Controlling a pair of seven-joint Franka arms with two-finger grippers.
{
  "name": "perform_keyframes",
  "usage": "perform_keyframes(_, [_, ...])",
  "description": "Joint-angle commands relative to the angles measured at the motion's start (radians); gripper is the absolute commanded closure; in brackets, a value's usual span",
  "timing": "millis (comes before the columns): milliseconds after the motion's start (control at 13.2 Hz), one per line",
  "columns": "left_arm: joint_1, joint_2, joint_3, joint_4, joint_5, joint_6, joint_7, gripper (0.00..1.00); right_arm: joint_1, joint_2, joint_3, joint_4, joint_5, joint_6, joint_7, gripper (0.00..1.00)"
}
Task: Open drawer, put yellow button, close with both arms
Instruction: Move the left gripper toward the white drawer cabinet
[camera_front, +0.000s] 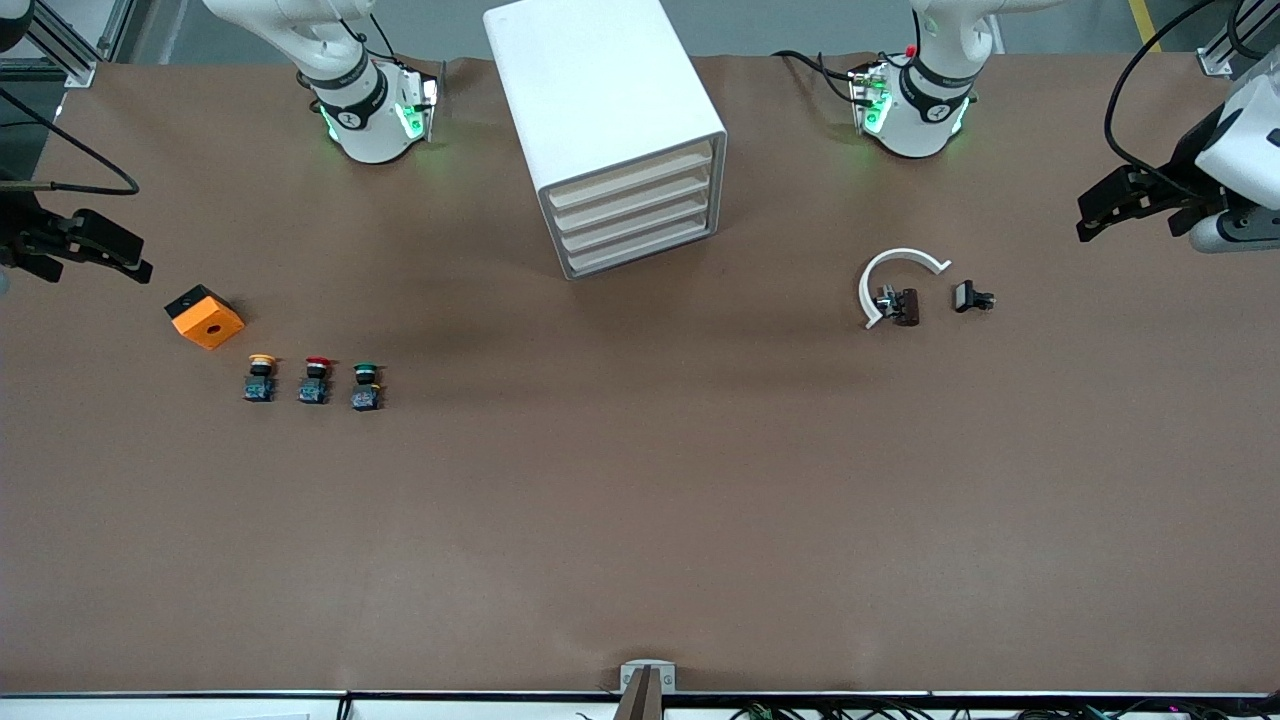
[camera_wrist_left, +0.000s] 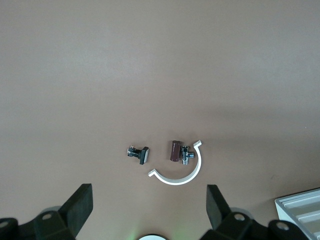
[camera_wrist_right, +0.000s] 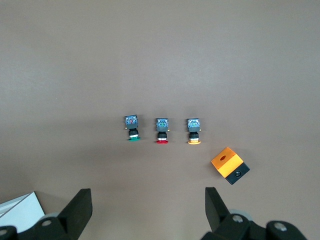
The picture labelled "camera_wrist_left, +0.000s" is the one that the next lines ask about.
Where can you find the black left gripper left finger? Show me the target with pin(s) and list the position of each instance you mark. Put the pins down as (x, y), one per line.
(75, 205)

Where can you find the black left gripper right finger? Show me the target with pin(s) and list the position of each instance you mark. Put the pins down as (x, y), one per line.
(215, 205)

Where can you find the white semicircular pipe clamp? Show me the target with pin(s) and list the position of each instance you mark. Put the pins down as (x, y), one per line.
(175, 181)

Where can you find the brown cylinder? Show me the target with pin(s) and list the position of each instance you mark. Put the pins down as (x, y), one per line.
(174, 151)

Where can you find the small black clip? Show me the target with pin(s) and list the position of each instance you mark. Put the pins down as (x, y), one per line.
(143, 155)

